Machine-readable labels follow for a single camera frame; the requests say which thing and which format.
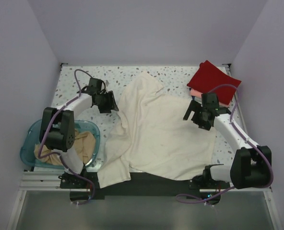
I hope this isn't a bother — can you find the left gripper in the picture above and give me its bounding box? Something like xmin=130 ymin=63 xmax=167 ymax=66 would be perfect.
xmin=95 ymin=91 xmax=118 ymax=114

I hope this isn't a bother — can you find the cream white t-shirt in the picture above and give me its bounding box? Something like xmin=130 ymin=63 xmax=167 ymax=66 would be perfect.
xmin=97 ymin=72 xmax=216 ymax=188

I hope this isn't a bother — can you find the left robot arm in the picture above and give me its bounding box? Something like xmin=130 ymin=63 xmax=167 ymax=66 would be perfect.
xmin=37 ymin=78 xmax=118 ymax=188

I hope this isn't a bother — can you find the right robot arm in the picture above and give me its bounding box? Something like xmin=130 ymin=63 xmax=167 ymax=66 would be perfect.
xmin=183 ymin=93 xmax=274 ymax=189

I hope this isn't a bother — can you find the folded pink t-shirt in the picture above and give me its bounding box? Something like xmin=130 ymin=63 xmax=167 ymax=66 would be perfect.
xmin=189 ymin=88 xmax=231 ymax=107

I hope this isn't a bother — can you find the folded red t-shirt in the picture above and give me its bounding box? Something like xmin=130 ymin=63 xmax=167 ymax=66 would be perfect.
xmin=187 ymin=60 xmax=241 ymax=104

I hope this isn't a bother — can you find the tan t-shirt in basket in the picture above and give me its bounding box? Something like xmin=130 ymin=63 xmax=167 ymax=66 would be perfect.
xmin=34 ymin=129 xmax=96 ymax=166

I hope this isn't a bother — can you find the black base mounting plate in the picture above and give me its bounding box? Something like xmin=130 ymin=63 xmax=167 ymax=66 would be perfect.
xmin=59 ymin=171 xmax=230 ymax=201

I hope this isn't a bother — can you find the teal plastic basket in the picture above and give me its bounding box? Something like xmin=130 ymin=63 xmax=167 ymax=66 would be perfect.
xmin=20 ymin=120 xmax=100 ymax=169

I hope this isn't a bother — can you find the aluminium frame rail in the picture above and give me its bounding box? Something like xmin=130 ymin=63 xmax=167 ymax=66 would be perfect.
xmin=19 ymin=172 xmax=63 ymax=191

